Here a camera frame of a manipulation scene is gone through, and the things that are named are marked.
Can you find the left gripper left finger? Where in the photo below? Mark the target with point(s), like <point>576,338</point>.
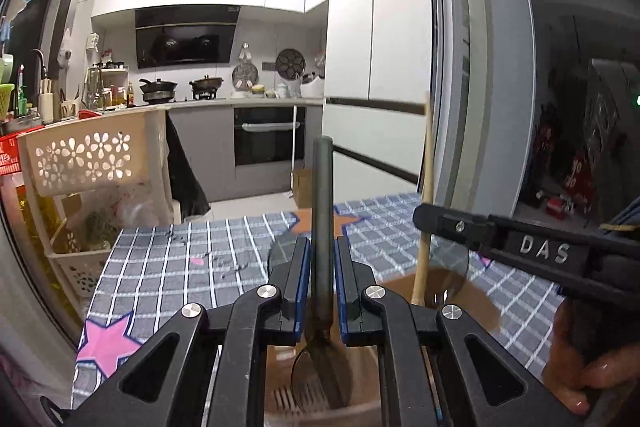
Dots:
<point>206,366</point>

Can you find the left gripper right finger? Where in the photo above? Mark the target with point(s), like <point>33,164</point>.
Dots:
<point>437,367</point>

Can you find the black spoon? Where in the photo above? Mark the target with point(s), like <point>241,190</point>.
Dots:
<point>322,256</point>

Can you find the person's right hand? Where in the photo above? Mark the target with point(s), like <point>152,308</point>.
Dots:
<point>566,374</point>

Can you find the beige utensil holder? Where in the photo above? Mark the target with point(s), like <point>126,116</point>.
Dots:
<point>373,368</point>

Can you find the checkered star tablecloth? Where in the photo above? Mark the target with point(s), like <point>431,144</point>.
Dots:
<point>152,272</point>

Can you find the black built-in oven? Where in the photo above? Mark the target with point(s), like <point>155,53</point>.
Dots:
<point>268,134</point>

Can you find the beige flower-cutout storage cart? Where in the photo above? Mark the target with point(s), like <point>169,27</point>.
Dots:
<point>88,179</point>

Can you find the dark cooking pot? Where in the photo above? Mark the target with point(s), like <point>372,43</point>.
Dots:
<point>206,88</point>

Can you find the black wok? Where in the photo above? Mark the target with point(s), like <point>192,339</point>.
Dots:
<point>158,91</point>

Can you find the black range hood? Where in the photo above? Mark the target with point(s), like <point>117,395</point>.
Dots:
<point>185,34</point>

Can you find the white refrigerator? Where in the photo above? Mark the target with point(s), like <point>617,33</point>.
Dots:
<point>378,73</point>

